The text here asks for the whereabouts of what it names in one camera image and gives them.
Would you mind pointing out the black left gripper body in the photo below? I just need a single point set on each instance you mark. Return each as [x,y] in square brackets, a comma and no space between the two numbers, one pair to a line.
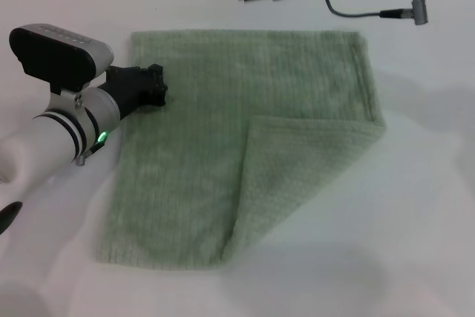
[130,88]

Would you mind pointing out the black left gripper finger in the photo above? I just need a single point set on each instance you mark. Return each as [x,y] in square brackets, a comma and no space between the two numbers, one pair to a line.
[156,72]
[161,95]

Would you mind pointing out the green terry towel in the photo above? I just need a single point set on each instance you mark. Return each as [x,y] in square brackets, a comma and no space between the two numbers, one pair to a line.
[208,153]

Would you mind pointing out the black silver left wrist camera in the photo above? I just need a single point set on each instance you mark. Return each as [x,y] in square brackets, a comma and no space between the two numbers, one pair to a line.
[55,57]

